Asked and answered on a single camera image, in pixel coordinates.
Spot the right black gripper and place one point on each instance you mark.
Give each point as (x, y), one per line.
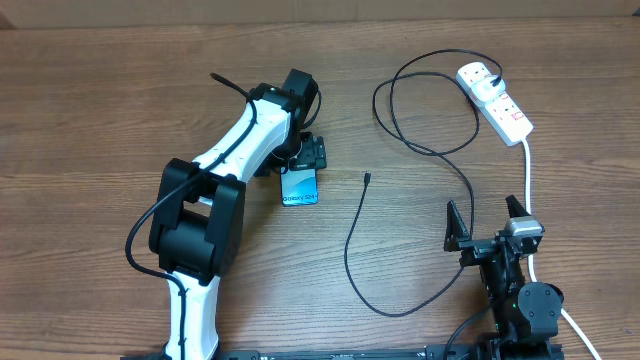
(476, 249)

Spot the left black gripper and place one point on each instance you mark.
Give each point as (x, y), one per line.
(312, 155)

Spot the blue Galaxy smartphone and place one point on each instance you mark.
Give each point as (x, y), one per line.
(299, 188)

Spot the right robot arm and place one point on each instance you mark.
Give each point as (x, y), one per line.
(525, 313)

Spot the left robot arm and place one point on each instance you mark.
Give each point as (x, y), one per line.
(198, 222)

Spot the white charger plug adapter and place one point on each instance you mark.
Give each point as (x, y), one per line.
(488, 89)

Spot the white power strip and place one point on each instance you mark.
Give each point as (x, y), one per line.
(503, 114)

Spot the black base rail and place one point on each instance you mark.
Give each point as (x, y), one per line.
(431, 352)

